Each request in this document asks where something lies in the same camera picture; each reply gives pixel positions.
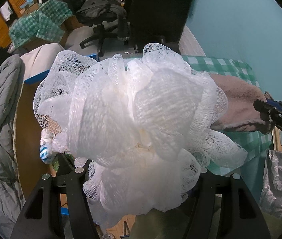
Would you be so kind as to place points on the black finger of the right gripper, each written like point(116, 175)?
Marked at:
point(268, 114)

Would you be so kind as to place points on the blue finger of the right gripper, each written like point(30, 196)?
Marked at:
point(273, 103)

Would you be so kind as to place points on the grey fleece-lined sock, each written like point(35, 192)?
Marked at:
point(240, 115)

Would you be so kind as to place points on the white mesh bath loofah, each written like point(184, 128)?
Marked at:
point(144, 124)

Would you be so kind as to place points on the green checkered tablecloth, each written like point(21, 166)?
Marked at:
point(255, 143)

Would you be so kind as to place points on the silver plastic bag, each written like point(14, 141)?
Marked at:
point(271, 195)

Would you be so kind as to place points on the large black cabinet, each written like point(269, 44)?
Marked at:
point(157, 21)

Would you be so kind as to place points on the black office chair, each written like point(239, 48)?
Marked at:
point(108, 19)

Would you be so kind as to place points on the blue striped white sock ball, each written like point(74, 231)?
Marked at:
point(47, 155)

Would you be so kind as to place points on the beige mattress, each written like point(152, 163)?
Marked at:
point(40, 59)

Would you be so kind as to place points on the cardboard box with blue rim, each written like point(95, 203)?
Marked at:
point(28, 129)

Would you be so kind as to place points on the green checkered cloth on box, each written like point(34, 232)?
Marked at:
point(44, 23)

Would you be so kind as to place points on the grey quilted comforter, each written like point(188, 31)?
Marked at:
point(11, 80)

